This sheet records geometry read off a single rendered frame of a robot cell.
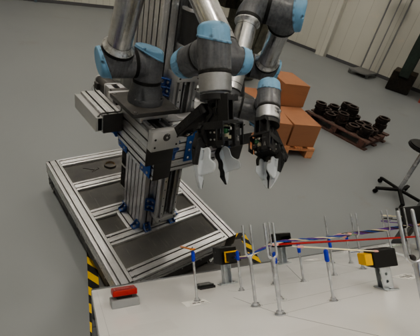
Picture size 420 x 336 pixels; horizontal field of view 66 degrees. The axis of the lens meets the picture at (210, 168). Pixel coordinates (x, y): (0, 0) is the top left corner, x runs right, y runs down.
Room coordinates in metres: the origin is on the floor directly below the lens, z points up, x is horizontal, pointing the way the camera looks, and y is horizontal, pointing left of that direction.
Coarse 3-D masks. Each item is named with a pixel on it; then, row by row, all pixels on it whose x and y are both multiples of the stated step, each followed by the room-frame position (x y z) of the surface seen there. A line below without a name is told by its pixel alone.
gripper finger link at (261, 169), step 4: (260, 160) 0.84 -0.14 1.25; (260, 164) 0.83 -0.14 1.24; (264, 164) 0.84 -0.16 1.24; (256, 168) 0.80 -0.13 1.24; (260, 168) 0.82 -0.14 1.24; (264, 168) 0.83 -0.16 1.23; (256, 172) 0.79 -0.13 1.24; (260, 172) 0.80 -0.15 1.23; (264, 172) 0.82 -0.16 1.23; (260, 176) 0.79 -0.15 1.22; (264, 176) 0.81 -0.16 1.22; (268, 176) 0.81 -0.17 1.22; (264, 180) 0.80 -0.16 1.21; (268, 180) 0.80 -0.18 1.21; (264, 184) 0.79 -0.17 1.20; (268, 184) 0.78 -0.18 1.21; (268, 188) 0.77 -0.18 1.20
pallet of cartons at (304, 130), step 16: (288, 80) 4.02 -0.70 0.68; (256, 96) 3.99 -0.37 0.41; (288, 96) 3.88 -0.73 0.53; (304, 96) 3.96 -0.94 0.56; (288, 112) 3.68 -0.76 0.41; (304, 112) 3.81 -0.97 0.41; (288, 128) 3.32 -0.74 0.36; (304, 128) 3.40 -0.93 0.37; (320, 128) 3.47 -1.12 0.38; (288, 144) 3.35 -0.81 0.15; (304, 144) 3.43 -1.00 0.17
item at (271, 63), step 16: (272, 0) 1.27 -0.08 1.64; (288, 0) 1.28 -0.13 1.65; (304, 0) 1.29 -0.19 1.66; (272, 16) 1.27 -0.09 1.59; (288, 16) 1.26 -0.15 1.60; (304, 16) 1.27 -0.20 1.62; (272, 32) 1.33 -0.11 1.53; (288, 32) 1.31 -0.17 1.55; (272, 48) 1.42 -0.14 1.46; (256, 64) 1.55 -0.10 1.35; (272, 64) 1.52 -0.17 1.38
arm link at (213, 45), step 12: (204, 24) 0.73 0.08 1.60; (216, 24) 0.73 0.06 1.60; (204, 36) 0.72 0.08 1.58; (216, 36) 0.72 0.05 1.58; (228, 36) 0.74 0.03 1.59; (192, 48) 0.75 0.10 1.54; (204, 48) 0.71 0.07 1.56; (216, 48) 0.71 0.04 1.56; (228, 48) 0.73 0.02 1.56; (192, 60) 0.74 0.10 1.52; (204, 60) 0.70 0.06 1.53; (216, 60) 0.70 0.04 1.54; (228, 60) 0.71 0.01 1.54; (204, 72) 0.69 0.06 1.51; (228, 72) 0.70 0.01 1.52
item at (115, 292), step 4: (112, 288) 0.43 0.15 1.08; (116, 288) 0.43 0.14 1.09; (120, 288) 0.43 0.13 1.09; (124, 288) 0.42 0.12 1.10; (128, 288) 0.42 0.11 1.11; (132, 288) 0.42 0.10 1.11; (136, 288) 0.42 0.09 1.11; (112, 292) 0.41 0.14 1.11; (116, 292) 0.40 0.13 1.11; (120, 292) 0.41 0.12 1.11; (124, 292) 0.41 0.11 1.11; (128, 292) 0.41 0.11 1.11; (132, 292) 0.41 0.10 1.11; (136, 292) 0.42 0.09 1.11; (116, 296) 0.40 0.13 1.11; (120, 296) 0.40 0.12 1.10; (124, 296) 0.41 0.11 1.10; (128, 296) 0.41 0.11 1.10
